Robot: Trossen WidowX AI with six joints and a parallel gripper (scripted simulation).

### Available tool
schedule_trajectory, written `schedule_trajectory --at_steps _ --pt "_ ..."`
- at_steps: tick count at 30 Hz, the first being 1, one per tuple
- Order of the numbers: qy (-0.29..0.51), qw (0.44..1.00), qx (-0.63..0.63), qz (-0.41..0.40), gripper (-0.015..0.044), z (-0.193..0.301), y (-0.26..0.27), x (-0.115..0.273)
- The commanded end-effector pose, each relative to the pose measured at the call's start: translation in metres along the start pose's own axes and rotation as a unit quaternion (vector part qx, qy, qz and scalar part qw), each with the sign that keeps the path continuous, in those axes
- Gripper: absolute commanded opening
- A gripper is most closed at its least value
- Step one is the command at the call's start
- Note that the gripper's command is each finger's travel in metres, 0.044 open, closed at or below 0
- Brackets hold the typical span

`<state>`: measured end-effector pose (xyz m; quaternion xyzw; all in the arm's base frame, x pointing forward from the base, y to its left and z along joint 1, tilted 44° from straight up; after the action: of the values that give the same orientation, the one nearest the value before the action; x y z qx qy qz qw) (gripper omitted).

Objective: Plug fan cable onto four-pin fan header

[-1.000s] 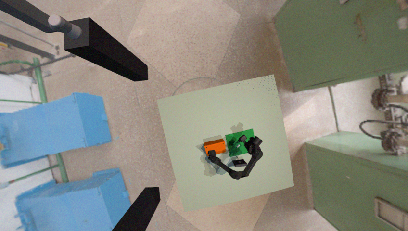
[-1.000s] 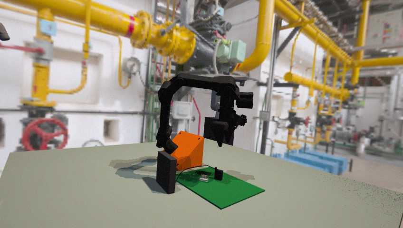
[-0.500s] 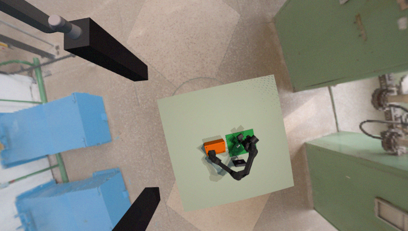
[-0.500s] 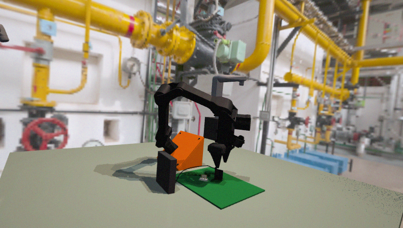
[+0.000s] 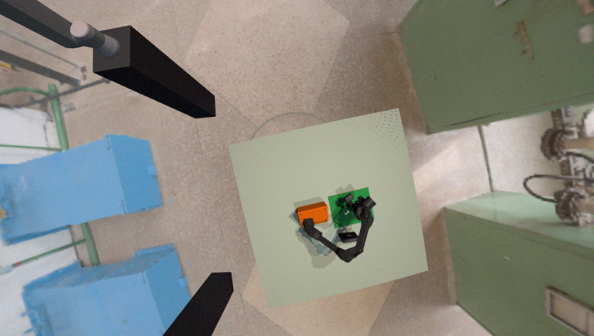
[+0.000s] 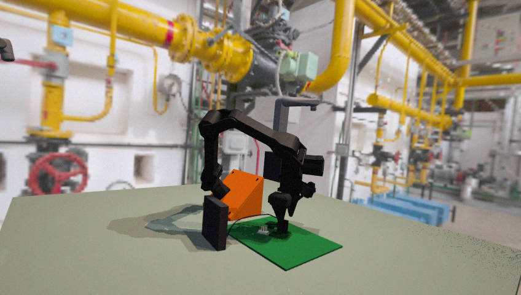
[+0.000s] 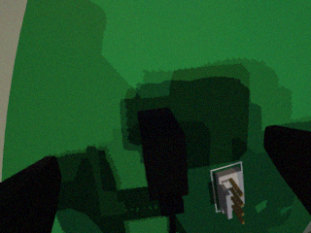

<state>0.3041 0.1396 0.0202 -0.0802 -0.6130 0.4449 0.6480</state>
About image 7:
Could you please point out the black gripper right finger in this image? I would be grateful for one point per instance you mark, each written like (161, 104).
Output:
(290, 151)

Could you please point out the green circuit board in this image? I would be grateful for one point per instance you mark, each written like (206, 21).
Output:
(226, 69)

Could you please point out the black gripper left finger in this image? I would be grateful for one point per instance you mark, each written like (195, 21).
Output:
(29, 199)

